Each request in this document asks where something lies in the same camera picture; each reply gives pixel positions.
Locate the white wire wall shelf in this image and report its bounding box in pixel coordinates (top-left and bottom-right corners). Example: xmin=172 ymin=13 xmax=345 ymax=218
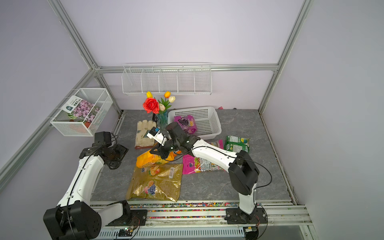
xmin=122 ymin=62 xmax=213 ymax=95

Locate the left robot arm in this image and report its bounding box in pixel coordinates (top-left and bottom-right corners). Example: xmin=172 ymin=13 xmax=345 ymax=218
xmin=43 ymin=144 xmax=132 ymax=240

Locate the white wire side basket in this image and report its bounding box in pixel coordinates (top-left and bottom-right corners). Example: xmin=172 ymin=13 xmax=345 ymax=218
xmin=50 ymin=88 xmax=113 ymax=137

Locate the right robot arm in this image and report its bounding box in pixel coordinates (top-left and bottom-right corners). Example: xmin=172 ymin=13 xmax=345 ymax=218
xmin=147 ymin=131 xmax=260 ymax=215

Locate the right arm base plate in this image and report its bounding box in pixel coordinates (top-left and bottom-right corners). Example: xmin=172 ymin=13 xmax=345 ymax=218
xmin=225 ymin=208 xmax=268 ymax=225

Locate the gold candy bag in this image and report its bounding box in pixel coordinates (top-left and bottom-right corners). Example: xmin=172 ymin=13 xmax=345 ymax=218
xmin=126 ymin=164 xmax=183 ymax=202

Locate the pink fruit candy bag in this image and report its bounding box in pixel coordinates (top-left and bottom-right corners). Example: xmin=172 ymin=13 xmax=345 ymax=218
xmin=183 ymin=155 xmax=223 ymax=175

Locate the yellow orange candy bag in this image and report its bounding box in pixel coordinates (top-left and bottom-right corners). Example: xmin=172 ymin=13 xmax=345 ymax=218
xmin=136 ymin=151 xmax=177 ymax=168

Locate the purple flower seed packet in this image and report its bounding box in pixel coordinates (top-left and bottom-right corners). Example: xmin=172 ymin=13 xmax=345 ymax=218
xmin=61 ymin=95 xmax=100 ymax=124

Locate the glass vase with flowers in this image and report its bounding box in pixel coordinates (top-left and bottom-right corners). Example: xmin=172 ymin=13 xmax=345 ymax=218
xmin=143 ymin=91 xmax=176 ymax=130

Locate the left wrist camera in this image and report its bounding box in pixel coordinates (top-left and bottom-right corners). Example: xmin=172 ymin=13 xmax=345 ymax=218
xmin=93 ymin=132 xmax=113 ymax=147

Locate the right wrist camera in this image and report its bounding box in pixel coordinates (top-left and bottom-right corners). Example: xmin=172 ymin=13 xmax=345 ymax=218
xmin=146 ymin=122 xmax=186 ymax=146

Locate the cream work glove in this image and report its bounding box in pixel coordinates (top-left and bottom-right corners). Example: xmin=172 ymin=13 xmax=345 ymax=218
xmin=135 ymin=120 xmax=157 ymax=149

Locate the aluminium mounting rail frame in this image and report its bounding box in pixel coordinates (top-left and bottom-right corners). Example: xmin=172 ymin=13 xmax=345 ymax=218
xmin=97 ymin=199 xmax=318 ymax=240

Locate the white plastic basket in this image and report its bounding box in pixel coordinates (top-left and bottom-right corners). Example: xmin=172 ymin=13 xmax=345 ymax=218
xmin=168 ymin=107 xmax=222 ymax=140

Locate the green candy packet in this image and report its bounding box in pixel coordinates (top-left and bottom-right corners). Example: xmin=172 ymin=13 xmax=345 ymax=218
xmin=224 ymin=136 xmax=250 ymax=153

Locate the purple grape candy bag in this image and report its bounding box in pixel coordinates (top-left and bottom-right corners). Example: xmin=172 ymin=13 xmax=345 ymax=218
xmin=174 ymin=115 xmax=198 ymax=135

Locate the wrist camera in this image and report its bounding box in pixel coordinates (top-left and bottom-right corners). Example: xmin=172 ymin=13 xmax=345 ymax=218
xmin=93 ymin=132 xmax=113 ymax=147
xmin=146 ymin=122 xmax=186 ymax=146

